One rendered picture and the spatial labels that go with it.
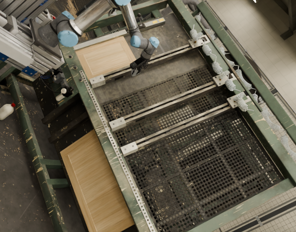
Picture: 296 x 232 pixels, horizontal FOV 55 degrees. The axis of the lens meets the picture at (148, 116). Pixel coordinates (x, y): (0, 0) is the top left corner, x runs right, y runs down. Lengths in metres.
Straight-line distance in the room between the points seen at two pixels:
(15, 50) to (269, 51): 6.65
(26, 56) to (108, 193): 1.29
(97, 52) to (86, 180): 1.19
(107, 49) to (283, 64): 5.46
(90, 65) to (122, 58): 0.31
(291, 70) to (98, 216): 5.96
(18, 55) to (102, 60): 1.01
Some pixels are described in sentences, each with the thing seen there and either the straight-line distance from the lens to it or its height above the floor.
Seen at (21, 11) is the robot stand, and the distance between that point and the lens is 2.09.
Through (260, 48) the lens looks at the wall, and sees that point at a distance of 7.86.
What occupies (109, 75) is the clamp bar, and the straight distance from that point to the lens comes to 2.56.
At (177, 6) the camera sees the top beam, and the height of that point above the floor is 1.90.
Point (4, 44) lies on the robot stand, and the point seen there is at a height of 0.94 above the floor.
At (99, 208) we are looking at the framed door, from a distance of 2.57.
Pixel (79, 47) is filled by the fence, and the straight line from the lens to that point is 2.80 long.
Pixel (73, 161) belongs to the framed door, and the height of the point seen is 0.35.
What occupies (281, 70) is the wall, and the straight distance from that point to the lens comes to 7.50.
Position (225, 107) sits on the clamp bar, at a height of 1.75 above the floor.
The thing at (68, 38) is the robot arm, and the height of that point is 1.21.
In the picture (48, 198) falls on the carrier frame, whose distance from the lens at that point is 2.61.
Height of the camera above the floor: 1.77
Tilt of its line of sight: 14 degrees down
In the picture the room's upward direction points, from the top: 57 degrees clockwise
